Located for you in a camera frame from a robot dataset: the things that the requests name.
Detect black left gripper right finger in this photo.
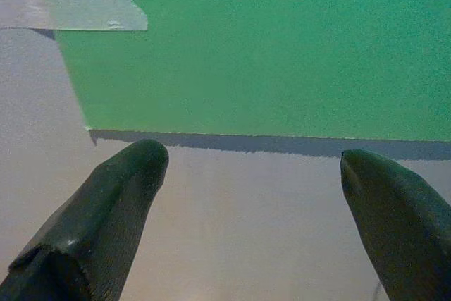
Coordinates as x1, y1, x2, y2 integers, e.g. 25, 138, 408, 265
340, 149, 451, 301

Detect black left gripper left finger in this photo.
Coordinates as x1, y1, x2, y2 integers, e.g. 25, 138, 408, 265
0, 139, 170, 301

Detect green wall board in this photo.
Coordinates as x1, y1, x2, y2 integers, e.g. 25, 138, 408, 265
54, 0, 451, 142

